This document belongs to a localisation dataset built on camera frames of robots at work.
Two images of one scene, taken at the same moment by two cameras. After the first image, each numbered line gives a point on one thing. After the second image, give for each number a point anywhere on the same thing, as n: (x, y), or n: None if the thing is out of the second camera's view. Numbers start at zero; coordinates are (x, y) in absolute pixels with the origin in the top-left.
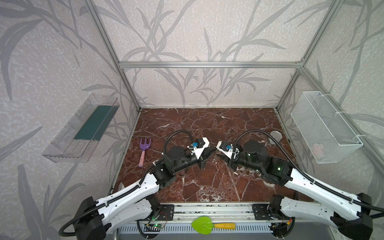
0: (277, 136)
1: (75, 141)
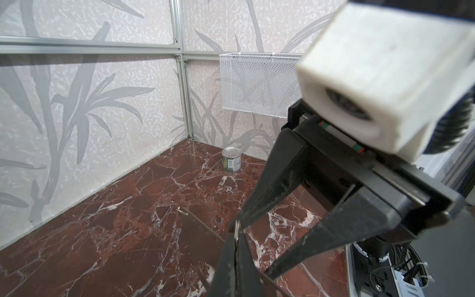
0: (231, 158)
1: None
